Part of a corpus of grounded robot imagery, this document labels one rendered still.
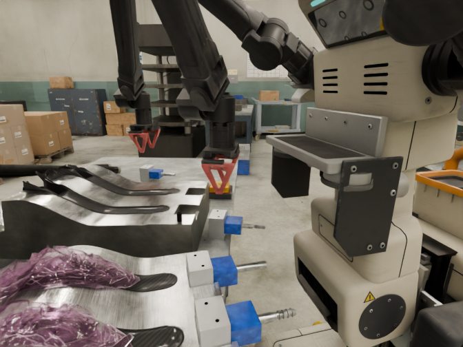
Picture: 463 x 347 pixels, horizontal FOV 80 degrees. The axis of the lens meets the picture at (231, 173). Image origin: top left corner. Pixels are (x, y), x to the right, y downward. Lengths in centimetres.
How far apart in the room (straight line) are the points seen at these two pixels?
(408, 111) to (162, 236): 46
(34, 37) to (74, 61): 108
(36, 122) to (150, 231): 464
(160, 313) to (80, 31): 799
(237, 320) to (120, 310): 15
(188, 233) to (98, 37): 759
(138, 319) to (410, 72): 48
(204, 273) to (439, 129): 46
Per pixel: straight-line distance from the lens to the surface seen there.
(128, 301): 44
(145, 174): 109
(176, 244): 58
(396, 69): 48
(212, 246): 65
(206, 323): 36
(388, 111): 49
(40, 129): 514
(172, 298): 44
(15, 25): 921
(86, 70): 815
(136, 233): 59
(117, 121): 742
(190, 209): 64
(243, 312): 39
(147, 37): 465
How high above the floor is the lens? 114
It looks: 17 degrees down
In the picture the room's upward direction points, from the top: straight up
